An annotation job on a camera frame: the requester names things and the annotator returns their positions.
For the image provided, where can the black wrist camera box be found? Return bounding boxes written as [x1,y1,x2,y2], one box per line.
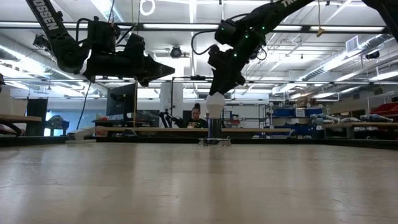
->
[123,32,146,62]
[214,19,238,44]

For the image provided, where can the black aluminium table frame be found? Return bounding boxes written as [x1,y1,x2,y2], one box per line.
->
[0,135,398,151]

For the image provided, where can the white round pillar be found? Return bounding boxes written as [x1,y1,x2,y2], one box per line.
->
[159,82,185,128]

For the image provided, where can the wooden side table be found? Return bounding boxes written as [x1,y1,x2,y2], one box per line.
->
[0,114,43,137]

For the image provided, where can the wooden workbench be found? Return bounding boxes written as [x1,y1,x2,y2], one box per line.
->
[322,121,398,139]

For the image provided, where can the white box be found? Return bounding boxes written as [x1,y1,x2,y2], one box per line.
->
[0,93,29,117]

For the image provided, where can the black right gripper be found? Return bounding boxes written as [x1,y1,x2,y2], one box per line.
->
[207,40,259,96]

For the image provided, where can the black computer monitor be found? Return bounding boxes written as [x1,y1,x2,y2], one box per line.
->
[106,83,138,117]

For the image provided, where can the cardboard box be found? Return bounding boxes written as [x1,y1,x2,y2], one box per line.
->
[291,95,315,109]

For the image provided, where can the silver ventilation duct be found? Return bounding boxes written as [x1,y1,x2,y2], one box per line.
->
[301,33,393,82]

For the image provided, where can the black ceiling camera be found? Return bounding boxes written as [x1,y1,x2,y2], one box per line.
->
[170,45,183,59]

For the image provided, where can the white power strip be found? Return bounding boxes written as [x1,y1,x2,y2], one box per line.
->
[66,126,98,144]

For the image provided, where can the long ceiling light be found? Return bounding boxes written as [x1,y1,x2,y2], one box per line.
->
[142,23,220,30]
[310,25,386,33]

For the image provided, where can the chrome lamp socket base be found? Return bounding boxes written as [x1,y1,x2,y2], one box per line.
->
[198,116,233,147]

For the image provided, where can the wire rack holding red bins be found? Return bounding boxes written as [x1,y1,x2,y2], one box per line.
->
[366,96,398,118]

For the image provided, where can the white lightbulb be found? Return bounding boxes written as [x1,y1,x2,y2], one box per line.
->
[206,92,226,118]

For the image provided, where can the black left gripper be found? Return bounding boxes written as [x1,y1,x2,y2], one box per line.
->
[82,55,176,88]

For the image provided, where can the black camera cable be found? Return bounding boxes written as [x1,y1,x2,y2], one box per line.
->
[76,17,94,43]
[190,30,220,56]

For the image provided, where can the yellow pendant cord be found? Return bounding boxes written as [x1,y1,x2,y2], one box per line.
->
[315,0,326,38]

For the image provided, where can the white ring lamp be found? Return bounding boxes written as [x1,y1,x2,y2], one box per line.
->
[139,0,156,17]

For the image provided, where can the black cabinet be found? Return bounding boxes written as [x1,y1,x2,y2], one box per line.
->
[25,98,49,137]

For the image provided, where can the person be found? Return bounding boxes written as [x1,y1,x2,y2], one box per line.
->
[185,102,209,129]

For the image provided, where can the blue bin shelf unit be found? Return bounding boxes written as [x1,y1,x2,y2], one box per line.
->
[266,104,326,138]

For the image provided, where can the black hanging cable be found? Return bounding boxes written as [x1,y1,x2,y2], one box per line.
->
[75,81,93,131]

